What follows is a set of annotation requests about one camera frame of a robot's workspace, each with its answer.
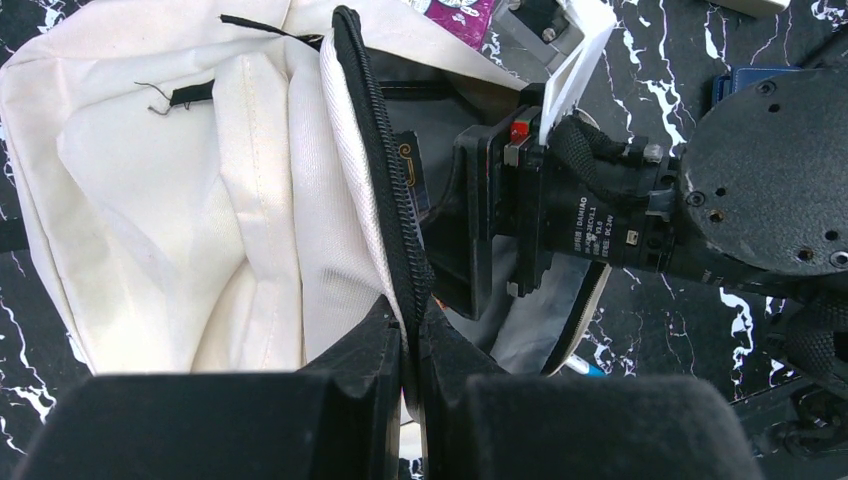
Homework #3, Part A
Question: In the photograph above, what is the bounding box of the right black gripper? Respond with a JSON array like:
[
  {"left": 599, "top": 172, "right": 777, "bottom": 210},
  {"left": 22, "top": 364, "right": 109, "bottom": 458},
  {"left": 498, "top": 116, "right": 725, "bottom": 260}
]
[{"left": 423, "top": 84, "right": 676, "bottom": 320}]

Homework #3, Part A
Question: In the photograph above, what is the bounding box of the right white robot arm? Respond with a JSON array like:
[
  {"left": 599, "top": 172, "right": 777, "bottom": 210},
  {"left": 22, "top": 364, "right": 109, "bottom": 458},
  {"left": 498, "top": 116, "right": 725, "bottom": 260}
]
[{"left": 424, "top": 29, "right": 847, "bottom": 458}]

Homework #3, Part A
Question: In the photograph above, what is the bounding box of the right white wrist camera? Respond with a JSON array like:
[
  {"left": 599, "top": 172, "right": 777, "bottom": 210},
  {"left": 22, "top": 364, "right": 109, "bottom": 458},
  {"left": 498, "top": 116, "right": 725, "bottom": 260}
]
[{"left": 493, "top": 0, "right": 619, "bottom": 147}]

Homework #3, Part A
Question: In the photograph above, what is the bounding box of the purple colouring book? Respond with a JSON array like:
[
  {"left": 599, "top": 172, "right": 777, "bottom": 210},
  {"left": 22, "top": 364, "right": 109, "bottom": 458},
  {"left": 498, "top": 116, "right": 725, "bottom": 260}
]
[{"left": 404, "top": 0, "right": 496, "bottom": 50}]

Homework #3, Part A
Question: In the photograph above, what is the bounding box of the white marker blue cap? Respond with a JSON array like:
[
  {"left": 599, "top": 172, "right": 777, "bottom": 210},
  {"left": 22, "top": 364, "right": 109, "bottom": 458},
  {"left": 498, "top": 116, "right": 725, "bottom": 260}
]
[{"left": 565, "top": 355, "right": 607, "bottom": 377}]

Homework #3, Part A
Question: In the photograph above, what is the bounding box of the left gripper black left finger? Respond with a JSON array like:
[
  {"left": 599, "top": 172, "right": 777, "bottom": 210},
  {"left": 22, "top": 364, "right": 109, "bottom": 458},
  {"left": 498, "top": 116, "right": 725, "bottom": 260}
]
[{"left": 14, "top": 298, "right": 402, "bottom": 479}]

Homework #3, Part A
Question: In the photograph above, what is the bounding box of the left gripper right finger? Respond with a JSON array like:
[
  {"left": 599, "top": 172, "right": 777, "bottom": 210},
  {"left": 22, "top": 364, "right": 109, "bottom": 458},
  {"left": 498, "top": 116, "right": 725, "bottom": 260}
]
[{"left": 418, "top": 302, "right": 762, "bottom": 479}]

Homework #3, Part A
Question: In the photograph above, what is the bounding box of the beige canvas backpack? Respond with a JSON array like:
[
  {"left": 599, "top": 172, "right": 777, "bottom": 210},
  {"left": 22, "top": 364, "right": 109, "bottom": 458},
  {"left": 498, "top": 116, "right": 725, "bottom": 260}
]
[{"left": 0, "top": 0, "right": 614, "bottom": 378}]

